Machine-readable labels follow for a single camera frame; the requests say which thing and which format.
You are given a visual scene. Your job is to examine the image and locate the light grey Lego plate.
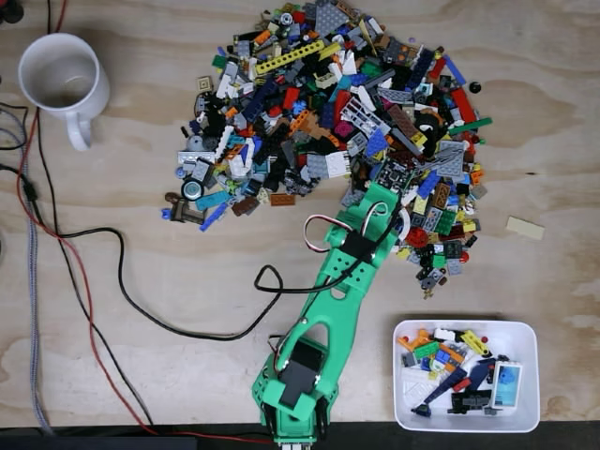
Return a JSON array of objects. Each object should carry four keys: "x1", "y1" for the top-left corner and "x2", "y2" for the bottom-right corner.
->
[{"x1": 176, "y1": 149, "x2": 218, "y2": 165}]

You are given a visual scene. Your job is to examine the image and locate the white ceramic mug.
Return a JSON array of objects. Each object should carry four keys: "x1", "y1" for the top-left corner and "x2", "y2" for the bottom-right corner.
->
[{"x1": 17, "y1": 31, "x2": 112, "y2": 153}]

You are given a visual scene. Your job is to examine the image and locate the dark grey Lego wedge plate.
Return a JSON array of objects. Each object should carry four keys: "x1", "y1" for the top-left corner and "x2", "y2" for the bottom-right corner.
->
[{"x1": 314, "y1": 0, "x2": 353, "y2": 37}]

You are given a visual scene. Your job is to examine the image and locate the black object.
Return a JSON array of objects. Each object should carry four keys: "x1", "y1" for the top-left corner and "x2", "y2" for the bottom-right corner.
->
[{"x1": 0, "y1": 0, "x2": 25, "y2": 25}]

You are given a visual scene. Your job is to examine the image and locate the orange Lego piece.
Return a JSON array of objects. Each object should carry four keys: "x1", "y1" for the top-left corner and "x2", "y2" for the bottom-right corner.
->
[{"x1": 397, "y1": 328, "x2": 432, "y2": 353}]

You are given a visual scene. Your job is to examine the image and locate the thin black cable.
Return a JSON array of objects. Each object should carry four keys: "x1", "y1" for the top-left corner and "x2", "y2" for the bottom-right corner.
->
[{"x1": 22, "y1": 185, "x2": 155, "y2": 427}]

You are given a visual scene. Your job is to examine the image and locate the grey braided cable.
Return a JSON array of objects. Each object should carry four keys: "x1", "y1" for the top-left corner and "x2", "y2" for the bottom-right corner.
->
[{"x1": 0, "y1": 105, "x2": 52, "y2": 435}]

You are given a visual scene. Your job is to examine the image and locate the teal Lego tile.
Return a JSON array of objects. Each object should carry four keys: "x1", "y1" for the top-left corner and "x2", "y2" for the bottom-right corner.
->
[{"x1": 193, "y1": 190, "x2": 228, "y2": 213}]

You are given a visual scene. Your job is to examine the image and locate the grey Lego lattice window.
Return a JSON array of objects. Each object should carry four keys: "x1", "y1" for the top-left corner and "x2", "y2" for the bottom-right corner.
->
[{"x1": 340, "y1": 97, "x2": 393, "y2": 135}]

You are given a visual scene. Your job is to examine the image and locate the small red Lego brick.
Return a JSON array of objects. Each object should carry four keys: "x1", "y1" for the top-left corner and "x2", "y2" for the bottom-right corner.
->
[{"x1": 281, "y1": 85, "x2": 302, "y2": 111}]

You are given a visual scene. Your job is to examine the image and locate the long dark blue Lego wedge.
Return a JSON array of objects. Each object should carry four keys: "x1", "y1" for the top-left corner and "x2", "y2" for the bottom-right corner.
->
[{"x1": 411, "y1": 365, "x2": 471, "y2": 416}]

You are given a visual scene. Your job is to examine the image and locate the dark brown Lego plate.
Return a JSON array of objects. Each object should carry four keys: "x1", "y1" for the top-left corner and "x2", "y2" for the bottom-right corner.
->
[{"x1": 231, "y1": 196, "x2": 261, "y2": 218}]

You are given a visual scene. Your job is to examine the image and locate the dark brown Lego figure piece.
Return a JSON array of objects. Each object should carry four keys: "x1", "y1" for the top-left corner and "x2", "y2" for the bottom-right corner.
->
[{"x1": 169, "y1": 196, "x2": 208, "y2": 224}]

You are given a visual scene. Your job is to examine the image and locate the white panel with blue print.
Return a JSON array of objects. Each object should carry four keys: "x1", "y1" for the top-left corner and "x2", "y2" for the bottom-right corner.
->
[{"x1": 488, "y1": 360, "x2": 524, "y2": 409}]

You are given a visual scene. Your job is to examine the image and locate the green camera circuit board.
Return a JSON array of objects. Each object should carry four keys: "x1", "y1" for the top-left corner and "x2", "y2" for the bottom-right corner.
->
[{"x1": 373, "y1": 156, "x2": 419, "y2": 196}]

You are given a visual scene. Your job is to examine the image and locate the white plastic bin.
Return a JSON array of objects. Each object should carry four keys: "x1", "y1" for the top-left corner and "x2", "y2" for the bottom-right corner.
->
[{"x1": 392, "y1": 319, "x2": 540, "y2": 433}]

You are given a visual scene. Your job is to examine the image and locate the lime green Lego plate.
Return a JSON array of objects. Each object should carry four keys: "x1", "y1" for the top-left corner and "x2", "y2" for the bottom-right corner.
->
[{"x1": 411, "y1": 340, "x2": 442, "y2": 360}]

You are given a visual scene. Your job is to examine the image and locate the yellow Lego piece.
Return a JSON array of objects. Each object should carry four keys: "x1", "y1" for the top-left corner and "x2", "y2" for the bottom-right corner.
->
[{"x1": 459, "y1": 328, "x2": 489, "y2": 355}]

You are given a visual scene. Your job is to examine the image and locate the red round Lego dish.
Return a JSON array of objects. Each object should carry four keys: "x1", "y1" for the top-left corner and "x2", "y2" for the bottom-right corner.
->
[{"x1": 404, "y1": 226, "x2": 429, "y2": 249}]

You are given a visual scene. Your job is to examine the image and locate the long green Lego plate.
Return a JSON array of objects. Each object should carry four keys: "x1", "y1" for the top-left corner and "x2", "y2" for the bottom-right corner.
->
[{"x1": 448, "y1": 116, "x2": 494, "y2": 137}]

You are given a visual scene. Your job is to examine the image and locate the large grey Lego wedge plate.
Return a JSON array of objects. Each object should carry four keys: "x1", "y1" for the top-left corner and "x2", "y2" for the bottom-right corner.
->
[{"x1": 420, "y1": 139, "x2": 471, "y2": 179}]

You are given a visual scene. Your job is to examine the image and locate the long red Lego brick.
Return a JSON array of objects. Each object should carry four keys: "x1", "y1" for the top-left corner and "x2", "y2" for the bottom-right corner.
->
[{"x1": 450, "y1": 87, "x2": 481, "y2": 125}]

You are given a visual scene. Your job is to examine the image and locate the white red black servo wire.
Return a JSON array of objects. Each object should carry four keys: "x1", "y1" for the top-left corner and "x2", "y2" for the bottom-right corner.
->
[{"x1": 303, "y1": 200, "x2": 390, "y2": 255}]

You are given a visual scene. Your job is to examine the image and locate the brown studded Lego plate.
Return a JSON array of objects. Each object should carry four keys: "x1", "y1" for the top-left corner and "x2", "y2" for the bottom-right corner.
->
[{"x1": 431, "y1": 182, "x2": 453, "y2": 210}]

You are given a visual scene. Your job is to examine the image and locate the long blue Lego plate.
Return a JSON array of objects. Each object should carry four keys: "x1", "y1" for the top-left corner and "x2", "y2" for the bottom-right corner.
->
[{"x1": 198, "y1": 202, "x2": 229, "y2": 233}]

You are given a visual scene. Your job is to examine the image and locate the long black cable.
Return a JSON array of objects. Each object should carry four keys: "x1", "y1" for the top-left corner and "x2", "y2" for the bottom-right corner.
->
[{"x1": 35, "y1": 106, "x2": 358, "y2": 341}]

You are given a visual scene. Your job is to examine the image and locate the green studded Lego plate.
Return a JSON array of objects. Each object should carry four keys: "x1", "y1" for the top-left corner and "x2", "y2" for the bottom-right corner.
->
[{"x1": 432, "y1": 207, "x2": 458, "y2": 236}]

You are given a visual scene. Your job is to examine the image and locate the white Lego plate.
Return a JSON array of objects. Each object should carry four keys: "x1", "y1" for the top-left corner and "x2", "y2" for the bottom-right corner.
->
[{"x1": 324, "y1": 150, "x2": 353, "y2": 180}]

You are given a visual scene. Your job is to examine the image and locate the short blue Lego plate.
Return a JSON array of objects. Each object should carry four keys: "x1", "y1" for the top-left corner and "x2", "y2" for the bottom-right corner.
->
[{"x1": 415, "y1": 170, "x2": 443, "y2": 200}]

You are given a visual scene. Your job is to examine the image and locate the red cable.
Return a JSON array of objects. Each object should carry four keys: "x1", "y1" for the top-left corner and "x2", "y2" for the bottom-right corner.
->
[{"x1": 16, "y1": 110, "x2": 274, "y2": 444}]

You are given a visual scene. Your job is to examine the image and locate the tan Lego plate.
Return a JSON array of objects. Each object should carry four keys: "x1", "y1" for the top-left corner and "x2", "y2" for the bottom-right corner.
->
[{"x1": 504, "y1": 216, "x2": 548, "y2": 241}]

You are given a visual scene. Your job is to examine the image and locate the yellow Lego beam with holes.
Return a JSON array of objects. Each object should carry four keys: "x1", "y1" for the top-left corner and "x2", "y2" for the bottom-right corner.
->
[{"x1": 255, "y1": 38, "x2": 326, "y2": 76}]

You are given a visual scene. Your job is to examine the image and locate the blue Lego wedge plate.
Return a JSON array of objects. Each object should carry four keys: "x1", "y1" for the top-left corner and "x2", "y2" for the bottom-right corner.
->
[{"x1": 364, "y1": 127, "x2": 391, "y2": 158}]

